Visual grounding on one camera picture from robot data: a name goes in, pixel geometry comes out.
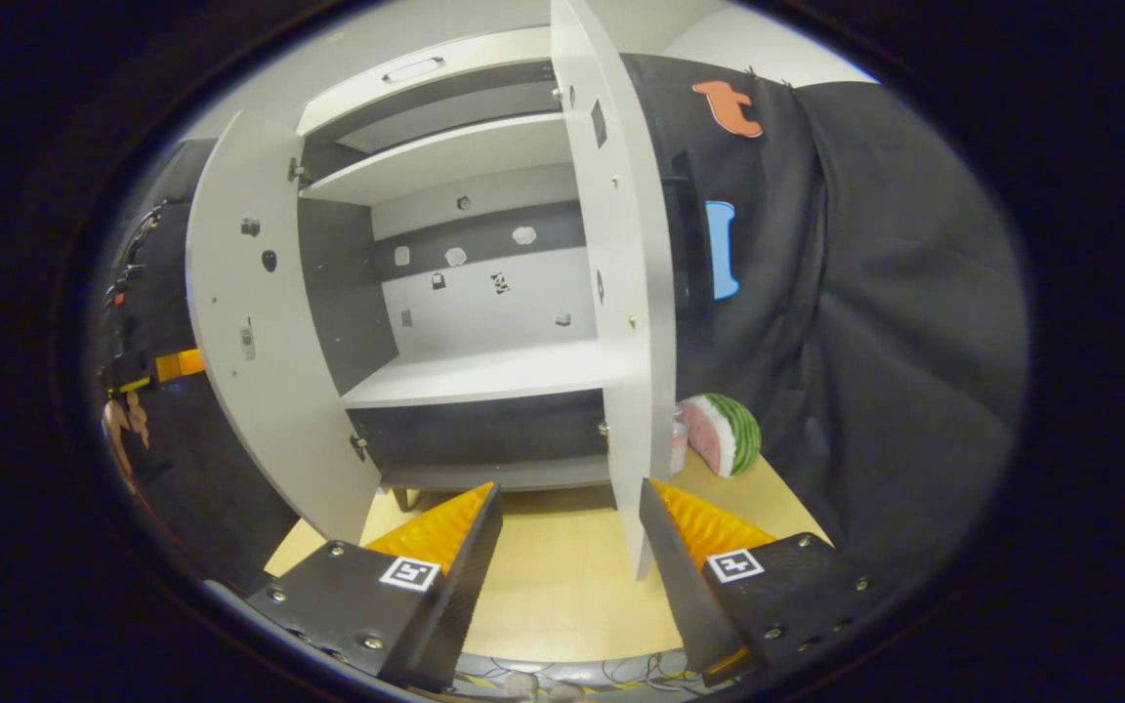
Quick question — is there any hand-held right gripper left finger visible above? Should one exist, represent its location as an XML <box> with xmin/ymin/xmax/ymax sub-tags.
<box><xmin>245</xmin><ymin>480</ymin><xmax>505</xmax><ymax>694</ymax></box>

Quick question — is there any grey cabinet door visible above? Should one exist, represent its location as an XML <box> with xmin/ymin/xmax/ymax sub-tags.
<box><xmin>185</xmin><ymin>109</ymin><xmax>384</xmax><ymax>546</ymax></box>
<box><xmin>548</xmin><ymin>0</ymin><xmax>679</xmax><ymax>583</ymax></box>

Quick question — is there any watermelon slice toy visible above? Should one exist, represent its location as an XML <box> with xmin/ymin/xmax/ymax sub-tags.
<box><xmin>680</xmin><ymin>393</ymin><xmax>763</xmax><ymax>478</ymax></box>

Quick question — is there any slim cabinet top handle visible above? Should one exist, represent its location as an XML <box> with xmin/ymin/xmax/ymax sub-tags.
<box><xmin>381</xmin><ymin>56</ymin><xmax>447</xmax><ymax>85</ymax></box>

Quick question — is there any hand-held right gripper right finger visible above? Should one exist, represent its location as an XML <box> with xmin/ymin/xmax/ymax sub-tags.
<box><xmin>639</xmin><ymin>477</ymin><xmax>878</xmax><ymax>687</ymax></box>

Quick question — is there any black backdrop cloth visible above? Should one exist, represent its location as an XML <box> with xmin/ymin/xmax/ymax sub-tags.
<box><xmin>99</xmin><ymin>54</ymin><xmax>1029</xmax><ymax>626</ymax></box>

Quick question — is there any grey cabinet shelf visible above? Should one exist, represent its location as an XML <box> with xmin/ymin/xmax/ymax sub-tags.
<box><xmin>301</xmin><ymin>111</ymin><xmax>575</xmax><ymax>207</ymax></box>
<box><xmin>340</xmin><ymin>337</ymin><xmax>624</xmax><ymax>410</ymax></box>
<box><xmin>382</xmin><ymin>453</ymin><xmax>614</xmax><ymax>492</ymax></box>

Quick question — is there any grey double-door shoe cabinet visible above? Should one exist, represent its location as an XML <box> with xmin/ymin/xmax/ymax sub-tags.
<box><xmin>294</xmin><ymin>24</ymin><xmax>622</xmax><ymax>514</ymax></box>

